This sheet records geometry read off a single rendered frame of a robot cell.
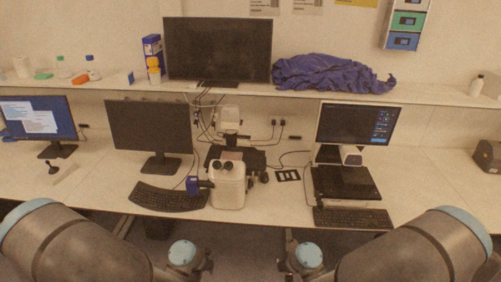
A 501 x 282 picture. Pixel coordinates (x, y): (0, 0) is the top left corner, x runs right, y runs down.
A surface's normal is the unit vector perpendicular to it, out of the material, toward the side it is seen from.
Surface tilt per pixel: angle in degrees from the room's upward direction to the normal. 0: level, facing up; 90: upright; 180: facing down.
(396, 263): 36
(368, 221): 5
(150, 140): 86
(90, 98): 90
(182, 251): 19
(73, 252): 30
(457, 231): 13
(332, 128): 92
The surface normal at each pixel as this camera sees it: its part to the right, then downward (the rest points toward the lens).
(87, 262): 0.51, -0.47
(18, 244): -0.28, -0.29
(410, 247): -0.28, -0.83
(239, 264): 0.02, -0.87
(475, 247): 0.30, -0.29
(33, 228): -0.09, -0.72
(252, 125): -0.07, 0.50
